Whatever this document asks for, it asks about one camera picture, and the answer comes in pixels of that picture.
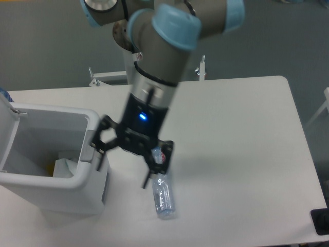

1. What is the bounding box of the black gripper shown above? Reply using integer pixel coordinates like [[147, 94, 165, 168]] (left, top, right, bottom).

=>
[[91, 94, 174, 189]]

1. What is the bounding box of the clear plastic water bottle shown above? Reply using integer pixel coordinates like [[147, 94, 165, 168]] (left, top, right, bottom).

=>
[[151, 146, 178, 221]]

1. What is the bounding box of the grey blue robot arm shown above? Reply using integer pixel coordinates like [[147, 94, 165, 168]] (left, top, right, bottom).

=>
[[80, 1, 245, 178]]

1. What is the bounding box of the white trash can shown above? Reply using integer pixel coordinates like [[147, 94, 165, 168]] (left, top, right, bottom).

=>
[[1, 97, 109, 214]]

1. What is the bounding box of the blue bottle behind can lid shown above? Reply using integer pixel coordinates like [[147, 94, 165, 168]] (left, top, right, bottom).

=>
[[0, 87, 13, 102]]

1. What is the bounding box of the black device at table edge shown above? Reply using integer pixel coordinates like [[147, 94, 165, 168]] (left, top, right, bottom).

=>
[[310, 208, 328, 236]]

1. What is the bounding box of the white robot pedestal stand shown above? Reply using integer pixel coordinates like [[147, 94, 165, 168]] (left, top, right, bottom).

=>
[[88, 22, 208, 87]]

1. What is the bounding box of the black cable on pedestal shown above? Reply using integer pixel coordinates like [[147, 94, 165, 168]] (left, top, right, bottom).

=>
[[132, 52, 143, 73]]

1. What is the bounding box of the white frame at right edge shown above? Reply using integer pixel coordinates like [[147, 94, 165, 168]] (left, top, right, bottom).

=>
[[305, 87, 328, 129]]

